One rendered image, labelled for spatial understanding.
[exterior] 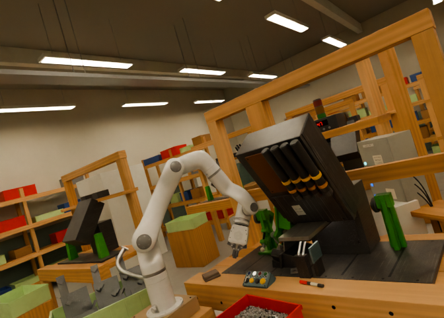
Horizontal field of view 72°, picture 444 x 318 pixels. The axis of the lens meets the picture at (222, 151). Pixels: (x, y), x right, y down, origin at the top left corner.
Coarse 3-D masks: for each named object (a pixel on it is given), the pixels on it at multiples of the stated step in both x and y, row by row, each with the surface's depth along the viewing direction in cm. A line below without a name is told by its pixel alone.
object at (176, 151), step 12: (192, 144) 743; (156, 156) 819; (168, 156) 788; (180, 156) 751; (144, 168) 842; (156, 168) 885; (180, 180) 765; (192, 180) 810; (180, 192) 777; (192, 192) 762; (204, 192) 760; (216, 192) 745; (180, 204) 778; (228, 216) 704; (228, 228) 702
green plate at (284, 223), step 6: (276, 210) 163; (276, 216) 164; (282, 216) 163; (276, 222) 164; (282, 222) 163; (288, 222) 161; (276, 228) 165; (282, 228) 164; (288, 228) 161; (282, 234) 168
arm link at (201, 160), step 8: (192, 152) 167; (200, 152) 167; (184, 160) 169; (192, 160) 165; (200, 160) 164; (208, 160) 166; (184, 168) 170; (192, 168) 167; (200, 168) 166; (208, 168) 165; (216, 168) 166; (208, 176) 167
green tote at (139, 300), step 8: (120, 280) 212; (128, 296) 176; (136, 296) 177; (144, 296) 179; (96, 304) 203; (112, 304) 171; (120, 304) 173; (128, 304) 175; (136, 304) 177; (144, 304) 179; (56, 312) 192; (96, 312) 167; (104, 312) 169; (112, 312) 171; (120, 312) 172; (128, 312) 174; (136, 312) 176
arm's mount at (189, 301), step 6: (174, 294) 170; (186, 300) 157; (192, 300) 156; (150, 306) 164; (180, 306) 152; (186, 306) 153; (192, 306) 156; (198, 306) 158; (144, 312) 159; (174, 312) 147; (180, 312) 150; (186, 312) 152; (192, 312) 155
